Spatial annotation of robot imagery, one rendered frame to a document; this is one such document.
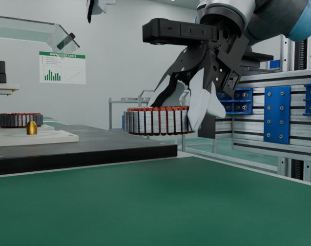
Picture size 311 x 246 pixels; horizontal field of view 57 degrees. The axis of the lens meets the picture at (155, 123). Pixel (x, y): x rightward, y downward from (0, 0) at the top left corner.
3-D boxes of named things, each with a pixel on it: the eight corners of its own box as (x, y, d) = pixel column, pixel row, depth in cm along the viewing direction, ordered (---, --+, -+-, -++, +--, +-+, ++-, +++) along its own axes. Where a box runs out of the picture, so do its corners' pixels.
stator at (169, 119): (173, 127, 49) (172, 105, 49) (217, 132, 40) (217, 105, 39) (112, 132, 44) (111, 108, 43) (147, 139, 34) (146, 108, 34)
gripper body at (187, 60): (232, 101, 43) (259, 36, 46) (193, 70, 39) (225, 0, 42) (199, 102, 50) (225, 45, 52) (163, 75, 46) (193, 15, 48)
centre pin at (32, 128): (36, 133, 59) (35, 120, 59) (37, 134, 57) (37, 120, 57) (26, 133, 58) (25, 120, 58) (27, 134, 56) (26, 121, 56)
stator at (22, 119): (42, 124, 86) (42, 112, 85) (43, 127, 75) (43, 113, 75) (0, 125, 81) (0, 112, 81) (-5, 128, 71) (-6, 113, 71)
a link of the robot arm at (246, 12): (236, -24, 42) (200, -5, 49) (224, 1, 41) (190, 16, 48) (264, 9, 46) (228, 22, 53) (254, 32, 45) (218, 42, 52)
